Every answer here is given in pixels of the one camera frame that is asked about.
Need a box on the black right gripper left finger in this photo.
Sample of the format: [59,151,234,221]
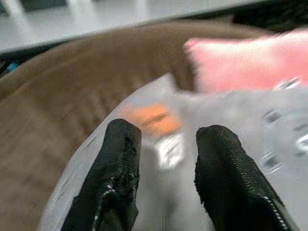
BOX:
[63,118,142,231]

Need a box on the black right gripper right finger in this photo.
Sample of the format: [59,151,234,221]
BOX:
[194,124,293,231]

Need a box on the brown curved sofa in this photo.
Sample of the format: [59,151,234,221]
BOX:
[0,19,282,231]

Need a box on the pink pillow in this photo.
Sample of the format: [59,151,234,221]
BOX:
[184,30,308,93]

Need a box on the white table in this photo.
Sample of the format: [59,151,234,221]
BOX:
[0,0,272,53]

